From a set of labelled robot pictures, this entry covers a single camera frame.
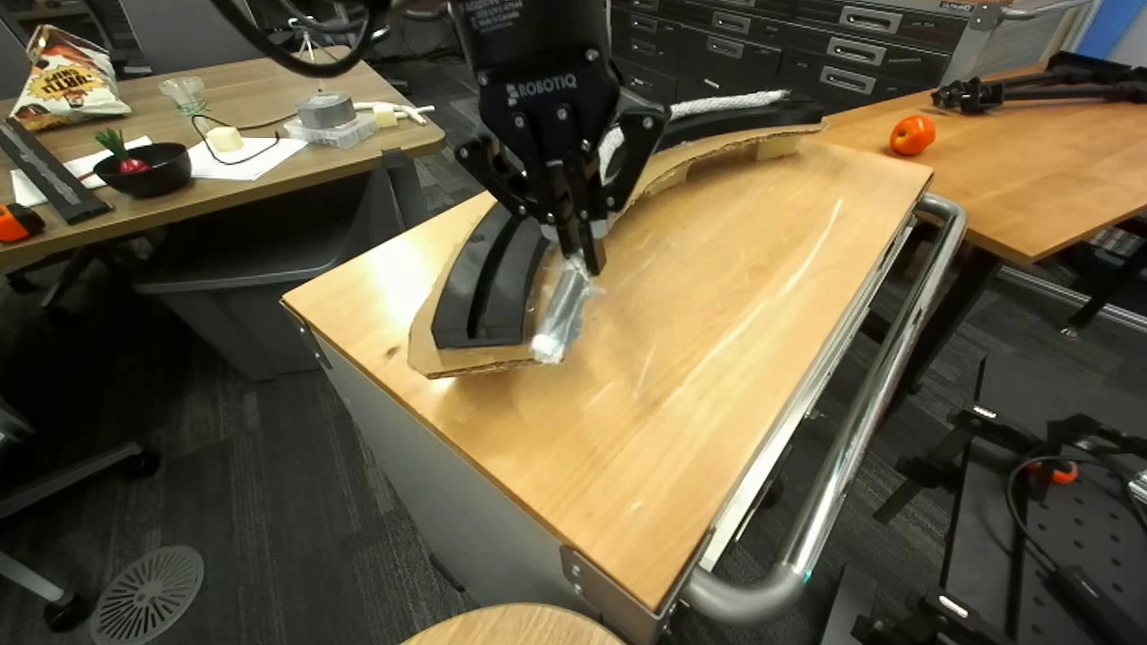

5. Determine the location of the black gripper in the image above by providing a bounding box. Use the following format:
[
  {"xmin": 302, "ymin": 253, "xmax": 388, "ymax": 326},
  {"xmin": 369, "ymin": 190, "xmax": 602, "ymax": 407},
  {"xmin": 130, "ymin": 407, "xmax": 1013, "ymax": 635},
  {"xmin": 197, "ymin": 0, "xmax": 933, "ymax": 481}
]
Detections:
[{"xmin": 454, "ymin": 44, "xmax": 669, "ymax": 279}]

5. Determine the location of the white braided rope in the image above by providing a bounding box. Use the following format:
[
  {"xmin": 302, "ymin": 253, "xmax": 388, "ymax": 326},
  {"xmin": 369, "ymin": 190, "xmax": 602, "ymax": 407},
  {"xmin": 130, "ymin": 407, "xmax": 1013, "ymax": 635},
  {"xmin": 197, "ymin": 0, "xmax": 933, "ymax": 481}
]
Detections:
[{"xmin": 527, "ymin": 85, "xmax": 817, "ymax": 370}]

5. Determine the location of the orange round object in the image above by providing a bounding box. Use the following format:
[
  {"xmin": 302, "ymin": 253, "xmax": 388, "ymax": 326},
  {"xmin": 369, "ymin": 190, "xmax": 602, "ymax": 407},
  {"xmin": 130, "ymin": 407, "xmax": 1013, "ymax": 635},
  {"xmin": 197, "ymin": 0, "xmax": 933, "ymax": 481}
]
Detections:
[{"xmin": 0, "ymin": 203, "xmax": 49, "ymax": 252}]

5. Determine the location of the black curved channel track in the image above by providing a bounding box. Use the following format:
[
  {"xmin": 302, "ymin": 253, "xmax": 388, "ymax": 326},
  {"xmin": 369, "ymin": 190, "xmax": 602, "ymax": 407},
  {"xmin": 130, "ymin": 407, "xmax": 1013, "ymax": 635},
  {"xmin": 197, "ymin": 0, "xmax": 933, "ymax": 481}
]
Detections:
[{"xmin": 427, "ymin": 93, "xmax": 840, "ymax": 352}]

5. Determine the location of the white plastic connector piece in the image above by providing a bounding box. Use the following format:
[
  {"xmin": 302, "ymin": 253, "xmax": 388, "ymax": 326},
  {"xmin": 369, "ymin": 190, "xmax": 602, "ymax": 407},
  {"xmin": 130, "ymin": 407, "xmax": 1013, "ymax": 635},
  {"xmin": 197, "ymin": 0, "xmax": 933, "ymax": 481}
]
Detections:
[{"xmin": 355, "ymin": 100, "xmax": 442, "ymax": 130}]

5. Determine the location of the dark drawer cabinet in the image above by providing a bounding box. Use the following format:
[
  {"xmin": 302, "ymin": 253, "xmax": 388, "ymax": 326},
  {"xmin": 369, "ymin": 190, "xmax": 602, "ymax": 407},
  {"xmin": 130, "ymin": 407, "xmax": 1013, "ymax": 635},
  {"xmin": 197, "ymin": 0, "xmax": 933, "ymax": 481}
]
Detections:
[{"xmin": 611, "ymin": 0, "xmax": 997, "ymax": 117}]

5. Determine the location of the grey round tape roll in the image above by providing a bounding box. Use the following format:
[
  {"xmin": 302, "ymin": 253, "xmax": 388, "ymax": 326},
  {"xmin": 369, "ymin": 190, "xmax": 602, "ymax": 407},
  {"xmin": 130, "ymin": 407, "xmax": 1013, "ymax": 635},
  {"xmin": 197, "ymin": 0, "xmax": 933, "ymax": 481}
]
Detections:
[{"xmin": 299, "ymin": 89, "xmax": 360, "ymax": 136}]

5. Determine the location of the small white mini tripod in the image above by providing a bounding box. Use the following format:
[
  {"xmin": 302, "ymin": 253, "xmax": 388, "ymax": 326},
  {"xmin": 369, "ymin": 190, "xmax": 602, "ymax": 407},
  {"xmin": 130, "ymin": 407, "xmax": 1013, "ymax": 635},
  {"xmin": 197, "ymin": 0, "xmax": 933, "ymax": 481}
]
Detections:
[{"xmin": 282, "ymin": 11, "xmax": 345, "ymax": 79}]

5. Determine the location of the white paper sheet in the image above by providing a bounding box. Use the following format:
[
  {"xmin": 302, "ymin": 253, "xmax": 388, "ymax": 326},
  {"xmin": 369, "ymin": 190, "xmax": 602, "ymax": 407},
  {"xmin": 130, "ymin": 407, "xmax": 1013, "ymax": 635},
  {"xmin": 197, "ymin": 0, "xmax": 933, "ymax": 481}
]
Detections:
[
  {"xmin": 8, "ymin": 136, "xmax": 157, "ymax": 211},
  {"xmin": 188, "ymin": 132, "xmax": 317, "ymax": 187}
]

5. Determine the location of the wooden desk with clutter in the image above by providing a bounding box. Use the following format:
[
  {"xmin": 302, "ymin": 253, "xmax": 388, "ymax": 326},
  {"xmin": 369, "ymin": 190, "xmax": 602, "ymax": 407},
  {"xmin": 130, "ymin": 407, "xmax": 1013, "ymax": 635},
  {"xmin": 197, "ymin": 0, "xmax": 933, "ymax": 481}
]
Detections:
[{"xmin": 0, "ymin": 44, "xmax": 448, "ymax": 279}]

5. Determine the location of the white cart cabinet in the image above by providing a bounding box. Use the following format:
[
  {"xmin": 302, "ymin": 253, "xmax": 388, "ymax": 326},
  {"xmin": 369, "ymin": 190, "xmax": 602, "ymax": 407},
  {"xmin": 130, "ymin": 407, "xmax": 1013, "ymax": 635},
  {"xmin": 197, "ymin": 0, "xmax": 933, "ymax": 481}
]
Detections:
[{"xmin": 299, "ymin": 320, "xmax": 686, "ymax": 645}]

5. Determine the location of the small orange fruit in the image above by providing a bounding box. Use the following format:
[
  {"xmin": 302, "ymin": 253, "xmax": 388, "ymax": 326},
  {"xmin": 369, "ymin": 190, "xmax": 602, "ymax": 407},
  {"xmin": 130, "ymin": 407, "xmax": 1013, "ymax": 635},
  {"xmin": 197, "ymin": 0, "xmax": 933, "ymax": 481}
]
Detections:
[{"xmin": 884, "ymin": 112, "xmax": 943, "ymax": 160}]

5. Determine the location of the clear plastic bag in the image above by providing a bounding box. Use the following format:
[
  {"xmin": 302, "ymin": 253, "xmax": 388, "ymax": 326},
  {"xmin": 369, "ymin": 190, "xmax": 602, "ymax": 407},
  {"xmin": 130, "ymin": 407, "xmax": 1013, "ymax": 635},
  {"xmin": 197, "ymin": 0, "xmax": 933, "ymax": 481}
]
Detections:
[{"xmin": 157, "ymin": 75, "xmax": 213, "ymax": 117}]

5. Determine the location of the black bowl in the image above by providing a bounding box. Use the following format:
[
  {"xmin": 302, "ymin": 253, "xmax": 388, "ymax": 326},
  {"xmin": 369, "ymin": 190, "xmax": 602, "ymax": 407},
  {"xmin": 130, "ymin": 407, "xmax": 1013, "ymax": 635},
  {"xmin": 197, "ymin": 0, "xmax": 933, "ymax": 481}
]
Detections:
[{"xmin": 90, "ymin": 138, "xmax": 197, "ymax": 202}]

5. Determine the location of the black folded tripod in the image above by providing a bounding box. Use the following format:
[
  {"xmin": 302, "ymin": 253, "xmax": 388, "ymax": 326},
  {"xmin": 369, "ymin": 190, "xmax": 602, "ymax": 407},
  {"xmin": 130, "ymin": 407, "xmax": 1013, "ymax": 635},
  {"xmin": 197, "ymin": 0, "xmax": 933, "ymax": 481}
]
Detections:
[{"xmin": 927, "ymin": 51, "xmax": 1147, "ymax": 117}]

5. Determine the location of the red toy with green leaves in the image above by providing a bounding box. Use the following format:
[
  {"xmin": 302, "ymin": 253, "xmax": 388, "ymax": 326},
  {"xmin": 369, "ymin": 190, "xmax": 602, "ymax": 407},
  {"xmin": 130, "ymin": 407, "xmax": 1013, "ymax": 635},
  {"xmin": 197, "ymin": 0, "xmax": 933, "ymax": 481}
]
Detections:
[{"xmin": 93, "ymin": 125, "xmax": 155, "ymax": 183}]

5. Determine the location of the round wooden stool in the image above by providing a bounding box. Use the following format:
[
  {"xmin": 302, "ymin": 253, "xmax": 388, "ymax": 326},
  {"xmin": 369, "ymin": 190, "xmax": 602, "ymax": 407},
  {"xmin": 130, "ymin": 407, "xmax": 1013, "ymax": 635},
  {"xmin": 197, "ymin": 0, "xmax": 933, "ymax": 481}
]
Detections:
[{"xmin": 400, "ymin": 602, "xmax": 625, "ymax": 645}]

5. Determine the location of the grey plastic bin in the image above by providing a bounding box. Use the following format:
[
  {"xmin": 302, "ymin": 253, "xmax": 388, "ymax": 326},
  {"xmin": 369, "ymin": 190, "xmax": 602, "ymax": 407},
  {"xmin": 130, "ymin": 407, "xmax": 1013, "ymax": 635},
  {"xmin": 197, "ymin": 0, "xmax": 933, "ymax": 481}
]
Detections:
[{"xmin": 955, "ymin": 0, "xmax": 1089, "ymax": 83}]

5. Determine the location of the wooden desk with tripod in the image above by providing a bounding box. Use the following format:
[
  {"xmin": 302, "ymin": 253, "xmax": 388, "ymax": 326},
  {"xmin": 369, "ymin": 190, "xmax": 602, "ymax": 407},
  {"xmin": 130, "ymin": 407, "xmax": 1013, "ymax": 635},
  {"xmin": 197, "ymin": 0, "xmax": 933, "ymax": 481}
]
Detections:
[{"xmin": 821, "ymin": 66, "xmax": 1147, "ymax": 267}]

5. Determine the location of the yellow chip bag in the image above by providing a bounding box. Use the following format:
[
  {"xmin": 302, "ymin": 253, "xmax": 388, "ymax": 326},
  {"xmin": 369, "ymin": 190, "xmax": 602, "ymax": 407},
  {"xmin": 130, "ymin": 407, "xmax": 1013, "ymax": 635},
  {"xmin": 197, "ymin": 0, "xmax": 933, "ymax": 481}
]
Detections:
[{"xmin": 8, "ymin": 26, "xmax": 135, "ymax": 132}]

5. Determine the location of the long black flat bar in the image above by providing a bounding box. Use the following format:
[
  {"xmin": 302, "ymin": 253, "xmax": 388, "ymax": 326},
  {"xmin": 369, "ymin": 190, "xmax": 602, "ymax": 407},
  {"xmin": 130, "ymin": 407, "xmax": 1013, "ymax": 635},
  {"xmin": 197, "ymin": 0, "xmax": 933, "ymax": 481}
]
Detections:
[{"xmin": 0, "ymin": 117, "xmax": 114, "ymax": 230}]

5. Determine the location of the orange black clamp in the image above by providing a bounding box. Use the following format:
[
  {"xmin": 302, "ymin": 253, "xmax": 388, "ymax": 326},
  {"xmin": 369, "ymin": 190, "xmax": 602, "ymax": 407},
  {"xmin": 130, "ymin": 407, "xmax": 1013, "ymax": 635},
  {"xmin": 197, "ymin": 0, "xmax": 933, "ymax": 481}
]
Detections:
[{"xmin": 1026, "ymin": 455, "xmax": 1086, "ymax": 490}]

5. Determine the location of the grey office chair base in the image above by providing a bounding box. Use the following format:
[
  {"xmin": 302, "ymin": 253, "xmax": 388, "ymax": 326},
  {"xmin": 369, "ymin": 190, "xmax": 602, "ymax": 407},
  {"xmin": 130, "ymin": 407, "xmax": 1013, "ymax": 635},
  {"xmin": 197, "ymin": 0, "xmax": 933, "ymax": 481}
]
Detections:
[{"xmin": 0, "ymin": 396, "xmax": 164, "ymax": 639}]

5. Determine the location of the round perforated floor disc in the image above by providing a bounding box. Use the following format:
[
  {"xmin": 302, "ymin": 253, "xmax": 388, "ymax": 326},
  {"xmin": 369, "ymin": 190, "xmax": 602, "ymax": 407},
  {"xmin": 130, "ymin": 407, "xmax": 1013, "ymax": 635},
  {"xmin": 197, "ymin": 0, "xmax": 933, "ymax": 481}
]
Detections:
[{"xmin": 85, "ymin": 543, "xmax": 208, "ymax": 645}]

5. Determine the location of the black perforated optical table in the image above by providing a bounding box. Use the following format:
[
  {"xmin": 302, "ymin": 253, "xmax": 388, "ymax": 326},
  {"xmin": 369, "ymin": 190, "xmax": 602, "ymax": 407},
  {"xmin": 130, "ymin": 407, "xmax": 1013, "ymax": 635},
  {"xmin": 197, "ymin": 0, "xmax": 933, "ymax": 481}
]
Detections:
[{"xmin": 834, "ymin": 450, "xmax": 1147, "ymax": 645}]

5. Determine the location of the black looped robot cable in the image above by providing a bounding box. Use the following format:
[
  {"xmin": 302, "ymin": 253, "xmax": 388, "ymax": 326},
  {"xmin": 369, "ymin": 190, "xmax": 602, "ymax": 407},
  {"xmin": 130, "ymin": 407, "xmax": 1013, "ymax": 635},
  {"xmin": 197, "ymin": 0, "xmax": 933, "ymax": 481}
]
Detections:
[{"xmin": 213, "ymin": 0, "xmax": 397, "ymax": 83}]

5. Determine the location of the white lump with cable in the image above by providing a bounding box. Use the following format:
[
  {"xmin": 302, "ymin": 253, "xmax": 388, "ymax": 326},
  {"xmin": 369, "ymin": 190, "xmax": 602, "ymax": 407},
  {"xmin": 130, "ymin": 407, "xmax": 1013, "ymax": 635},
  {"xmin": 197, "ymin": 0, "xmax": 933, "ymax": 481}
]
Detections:
[{"xmin": 203, "ymin": 122, "xmax": 250, "ymax": 158}]

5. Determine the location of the silver metal cart handle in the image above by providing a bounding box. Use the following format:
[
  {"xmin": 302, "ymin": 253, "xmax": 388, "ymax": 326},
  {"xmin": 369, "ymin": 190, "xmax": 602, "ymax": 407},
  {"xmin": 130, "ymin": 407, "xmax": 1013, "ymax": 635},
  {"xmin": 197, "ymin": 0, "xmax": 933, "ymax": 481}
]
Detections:
[{"xmin": 677, "ymin": 195, "xmax": 967, "ymax": 632}]

